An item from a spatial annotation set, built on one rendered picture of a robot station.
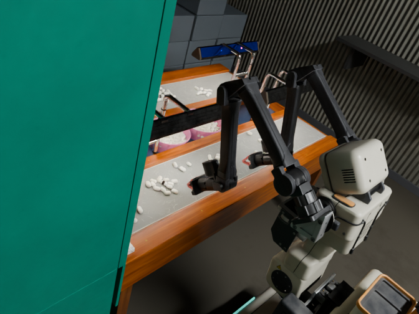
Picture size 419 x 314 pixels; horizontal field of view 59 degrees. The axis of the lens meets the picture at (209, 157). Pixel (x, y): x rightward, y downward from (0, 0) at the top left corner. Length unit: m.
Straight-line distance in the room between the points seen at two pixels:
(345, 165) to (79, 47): 0.88
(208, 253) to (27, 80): 2.02
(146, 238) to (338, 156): 0.80
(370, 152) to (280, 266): 0.60
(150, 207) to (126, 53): 1.00
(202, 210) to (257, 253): 1.06
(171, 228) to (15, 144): 0.94
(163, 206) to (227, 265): 0.96
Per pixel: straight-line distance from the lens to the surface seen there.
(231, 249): 2.62
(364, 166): 1.26
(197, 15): 3.78
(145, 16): 0.78
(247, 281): 2.51
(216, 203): 1.75
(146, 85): 0.86
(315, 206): 1.21
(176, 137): 2.13
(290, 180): 1.18
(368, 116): 4.22
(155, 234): 1.54
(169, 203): 1.71
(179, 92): 2.61
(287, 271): 1.58
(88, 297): 1.37
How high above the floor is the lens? 1.93
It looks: 36 degrees down
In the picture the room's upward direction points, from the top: 18 degrees clockwise
